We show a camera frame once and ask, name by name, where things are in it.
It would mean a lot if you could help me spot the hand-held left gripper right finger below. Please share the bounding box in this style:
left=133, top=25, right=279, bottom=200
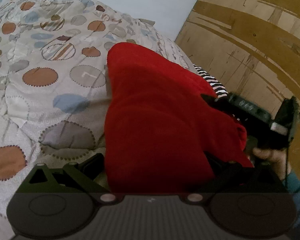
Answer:
left=182, top=152, right=288, bottom=203

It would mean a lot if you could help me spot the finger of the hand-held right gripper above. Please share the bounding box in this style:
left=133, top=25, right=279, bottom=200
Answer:
left=200, top=94, right=229, bottom=112

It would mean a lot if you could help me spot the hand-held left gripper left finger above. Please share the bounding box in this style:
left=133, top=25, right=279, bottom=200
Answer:
left=22, top=152, right=117, bottom=203

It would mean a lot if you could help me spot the red long-sleeve shirt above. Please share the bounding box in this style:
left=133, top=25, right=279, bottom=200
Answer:
left=104, top=42, right=254, bottom=194

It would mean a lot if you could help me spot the person's right hand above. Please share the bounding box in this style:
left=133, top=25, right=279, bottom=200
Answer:
left=252, top=147, right=292, bottom=182

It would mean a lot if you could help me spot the black-and-white striped bed sheet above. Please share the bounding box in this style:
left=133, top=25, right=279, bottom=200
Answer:
left=192, top=64, right=229, bottom=99

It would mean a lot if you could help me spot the plywood board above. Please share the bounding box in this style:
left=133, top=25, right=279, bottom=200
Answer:
left=174, top=0, right=300, bottom=180

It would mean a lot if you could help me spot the circle-patterned quilt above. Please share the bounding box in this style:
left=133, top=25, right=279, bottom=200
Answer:
left=0, top=0, right=198, bottom=233

